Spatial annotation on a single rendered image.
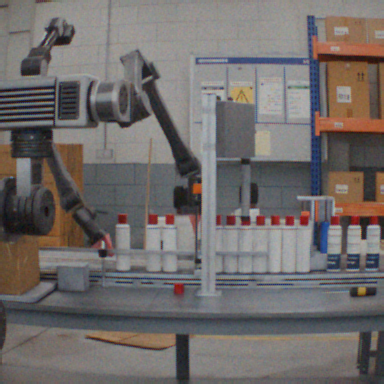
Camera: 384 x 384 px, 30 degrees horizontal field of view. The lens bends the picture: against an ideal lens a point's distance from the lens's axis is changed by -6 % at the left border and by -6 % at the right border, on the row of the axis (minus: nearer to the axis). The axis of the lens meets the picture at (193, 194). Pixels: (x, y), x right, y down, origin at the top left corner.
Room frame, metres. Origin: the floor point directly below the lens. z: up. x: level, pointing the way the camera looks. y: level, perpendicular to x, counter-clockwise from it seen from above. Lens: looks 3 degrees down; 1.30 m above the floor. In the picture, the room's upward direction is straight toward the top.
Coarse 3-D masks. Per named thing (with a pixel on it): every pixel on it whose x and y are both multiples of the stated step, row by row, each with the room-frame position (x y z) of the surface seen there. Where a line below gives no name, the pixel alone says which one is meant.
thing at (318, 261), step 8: (304, 200) 2.78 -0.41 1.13; (312, 200) 2.73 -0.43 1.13; (320, 200) 2.80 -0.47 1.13; (328, 200) 2.80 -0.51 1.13; (304, 208) 2.77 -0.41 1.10; (312, 208) 2.73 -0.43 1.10; (320, 208) 2.80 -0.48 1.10; (328, 208) 2.80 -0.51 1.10; (312, 216) 2.73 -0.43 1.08; (320, 216) 2.80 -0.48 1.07; (328, 216) 2.80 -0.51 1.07; (312, 224) 2.73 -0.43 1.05; (312, 232) 2.73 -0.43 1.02; (320, 232) 2.76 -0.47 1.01; (312, 240) 2.73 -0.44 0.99; (320, 240) 2.76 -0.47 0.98; (312, 248) 2.73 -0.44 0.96; (320, 248) 2.76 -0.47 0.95; (312, 256) 2.68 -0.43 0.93; (320, 256) 2.68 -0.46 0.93; (312, 264) 2.68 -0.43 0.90; (320, 264) 2.68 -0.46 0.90
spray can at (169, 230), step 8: (168, 216) 2.68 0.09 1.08; (168, 224) 2.68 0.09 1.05; (168, 232) 2.67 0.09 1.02; (176, 232) 2.69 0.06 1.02; (168, 240) 2.67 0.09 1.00; (176, 240) 2.69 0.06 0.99; (168, 248) 2.67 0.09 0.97; (176, 248) 2.69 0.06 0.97; (168, 256) 2.67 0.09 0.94; (176, 256) 2.69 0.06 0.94; (168, 264) 2.67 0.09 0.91; (176, 264) 2.69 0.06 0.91
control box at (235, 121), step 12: (216, 108) 2.52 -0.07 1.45; (228, 108) 2.51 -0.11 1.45; (240, 108) 2.56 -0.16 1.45; (252, 108) 2.61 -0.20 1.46; (216, 120) 2.52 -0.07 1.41; (228, 120) 2.51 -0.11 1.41; (240, 120) 2.56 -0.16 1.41; (252, 120) 2.61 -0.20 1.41; (216, 132) 2.52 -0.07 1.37; (228, 132) 2.51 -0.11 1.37; (240, 132) 2.56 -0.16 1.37; (252, 132) 2.61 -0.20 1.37; (216, 144) 2.52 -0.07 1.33; (228, 144) 2.51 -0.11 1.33; (240, 144) 2.56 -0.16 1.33; (252, 144) 2.61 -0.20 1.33; (216, 156) 2.52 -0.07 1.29; (228, 156) 2.51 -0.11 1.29; (240, 156) 2.56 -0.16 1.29; (252, 156) 2.61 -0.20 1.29
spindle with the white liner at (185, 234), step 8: (176, 192) 2.94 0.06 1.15; (184, 192) 2.93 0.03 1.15; (176, 200) 2.94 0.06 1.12; (184, 200) 2.93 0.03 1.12; (176, 208) 2.95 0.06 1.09; (176, 216) 2.94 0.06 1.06; (184, 216) 2.93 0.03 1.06; (176, 224) 2.94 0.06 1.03; (184, 224) 2.93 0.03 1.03; (184, 232) 2.93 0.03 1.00; (192, 232) 2.95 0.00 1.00; (184, 240) 2.93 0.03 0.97; (192, 240) 2.95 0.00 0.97; (184, 248) 2.93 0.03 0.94; (192, 248) 2.95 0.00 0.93; (184, 256) 2.93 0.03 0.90; (192, 256) 2.95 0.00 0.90
